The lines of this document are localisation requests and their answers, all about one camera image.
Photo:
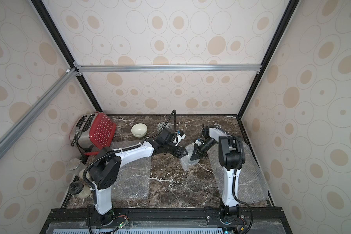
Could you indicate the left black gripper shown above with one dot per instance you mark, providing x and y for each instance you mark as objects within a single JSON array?
[{"x": 181, "y": 154}]

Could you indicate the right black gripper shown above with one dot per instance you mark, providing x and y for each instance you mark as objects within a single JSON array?
[{"x": 201, "y": 148}]

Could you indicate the black white patterned bowl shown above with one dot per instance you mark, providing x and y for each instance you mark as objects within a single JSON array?
[{"x": 163, "y": 125}]

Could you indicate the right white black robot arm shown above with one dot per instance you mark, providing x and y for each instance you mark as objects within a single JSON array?
[{"x": 231, "y": 157}]

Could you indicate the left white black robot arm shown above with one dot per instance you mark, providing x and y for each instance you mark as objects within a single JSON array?
[{"x": 102, "y": 173}]

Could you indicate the plain cream bowl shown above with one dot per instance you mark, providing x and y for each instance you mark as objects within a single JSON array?
[{"x": 139, "y": 130}]

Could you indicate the red silver toaster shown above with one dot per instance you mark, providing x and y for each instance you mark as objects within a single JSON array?
[{"x": 92, "y": 132}]

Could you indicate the upper glass jar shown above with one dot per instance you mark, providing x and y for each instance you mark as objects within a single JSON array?
[{"x": 76, "y": 167}]

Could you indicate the glass jar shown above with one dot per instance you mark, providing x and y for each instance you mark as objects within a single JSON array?
[
  {"x": 76, "y": 167},
  {"x": 79, "y": 190}
]

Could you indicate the lower glass jar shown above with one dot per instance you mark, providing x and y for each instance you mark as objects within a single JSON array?
[{"x": 79, "y": 190}]

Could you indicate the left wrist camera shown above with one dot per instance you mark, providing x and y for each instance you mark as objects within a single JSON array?
[{"x": 170, "y": 136}]

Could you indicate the horizontal aluminium frame bar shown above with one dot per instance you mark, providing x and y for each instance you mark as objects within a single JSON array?
[{"x": 169, "y": 68}]

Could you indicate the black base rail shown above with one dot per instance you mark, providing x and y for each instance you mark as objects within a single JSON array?
[{"x": 267, "y": 220}]

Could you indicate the diagonal aluminium frame bar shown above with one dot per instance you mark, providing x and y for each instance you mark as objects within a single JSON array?
[{"x": 7, "y": 141}]

